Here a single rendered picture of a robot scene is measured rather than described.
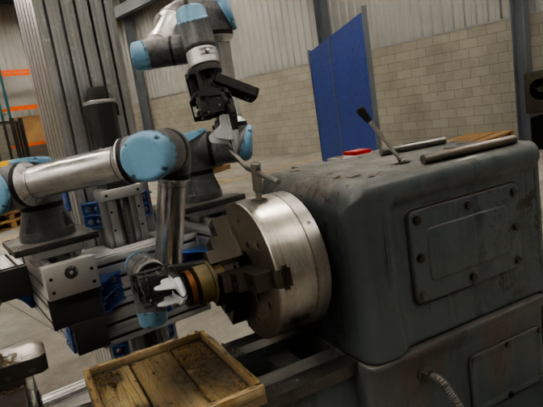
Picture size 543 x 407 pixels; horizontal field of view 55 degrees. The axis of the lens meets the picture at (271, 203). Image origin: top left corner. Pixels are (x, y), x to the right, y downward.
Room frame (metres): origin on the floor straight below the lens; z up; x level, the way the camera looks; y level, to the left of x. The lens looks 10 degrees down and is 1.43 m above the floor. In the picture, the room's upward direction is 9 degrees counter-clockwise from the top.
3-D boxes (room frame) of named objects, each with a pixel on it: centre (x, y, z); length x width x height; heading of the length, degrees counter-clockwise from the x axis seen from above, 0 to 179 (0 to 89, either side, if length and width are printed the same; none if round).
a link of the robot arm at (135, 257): (1.30, 0.35, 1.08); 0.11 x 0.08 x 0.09; 25
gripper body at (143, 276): (1.15, 0.29, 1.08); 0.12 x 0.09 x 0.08; 25
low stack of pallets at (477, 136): (8.70, -3.53, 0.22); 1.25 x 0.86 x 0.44; 134
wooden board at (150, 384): (1.04, 0.28, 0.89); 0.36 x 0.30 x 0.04; 26
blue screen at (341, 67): (8.00, -1.22, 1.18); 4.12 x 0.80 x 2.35; 3
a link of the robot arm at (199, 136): (1.76, 0.23, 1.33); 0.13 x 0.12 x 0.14; 88
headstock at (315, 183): (1.35, -0.32, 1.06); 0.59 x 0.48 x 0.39; 116
